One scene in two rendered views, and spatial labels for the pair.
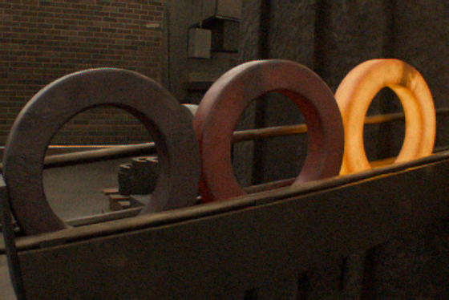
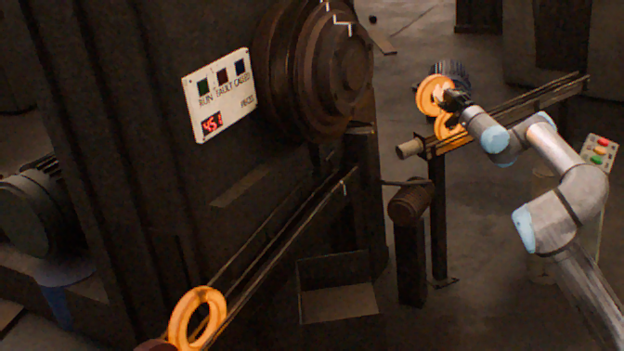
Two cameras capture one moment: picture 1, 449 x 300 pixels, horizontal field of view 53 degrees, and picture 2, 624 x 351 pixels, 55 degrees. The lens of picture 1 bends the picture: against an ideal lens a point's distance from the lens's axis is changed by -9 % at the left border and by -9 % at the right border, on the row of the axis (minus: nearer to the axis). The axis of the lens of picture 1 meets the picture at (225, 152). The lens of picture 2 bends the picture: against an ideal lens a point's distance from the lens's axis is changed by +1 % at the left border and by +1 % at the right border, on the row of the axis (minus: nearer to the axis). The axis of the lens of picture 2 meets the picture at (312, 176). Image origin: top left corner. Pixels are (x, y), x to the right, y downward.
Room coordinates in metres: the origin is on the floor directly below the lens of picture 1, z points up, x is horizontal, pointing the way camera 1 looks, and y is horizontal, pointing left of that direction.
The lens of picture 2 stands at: (-0.63, -0.02, 1.70)
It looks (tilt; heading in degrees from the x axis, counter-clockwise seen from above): 28 degrees down; 336
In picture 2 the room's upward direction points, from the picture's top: 8 degrees counter-clockwise
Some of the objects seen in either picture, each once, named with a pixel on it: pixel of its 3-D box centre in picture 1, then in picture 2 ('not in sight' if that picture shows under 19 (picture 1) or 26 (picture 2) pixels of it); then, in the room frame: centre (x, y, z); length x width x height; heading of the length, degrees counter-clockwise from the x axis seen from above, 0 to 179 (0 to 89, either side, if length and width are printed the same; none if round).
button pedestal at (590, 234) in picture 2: not in sight; (591, 217); (0.70, -1.79, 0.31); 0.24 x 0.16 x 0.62; 121
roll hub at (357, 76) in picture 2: not in sight; (347, 70); (0.89, -0.88, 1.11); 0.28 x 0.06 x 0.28; 121
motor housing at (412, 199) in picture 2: not in sight; (413, 243); (1.03, -1.18, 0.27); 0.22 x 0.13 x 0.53; 121
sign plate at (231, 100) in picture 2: not in sight; (223, 94); (0.90, -0.48, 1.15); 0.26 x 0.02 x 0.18; 121
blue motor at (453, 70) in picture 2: not in sight; (448, 87); (2.49, -2.54, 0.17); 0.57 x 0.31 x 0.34; 141
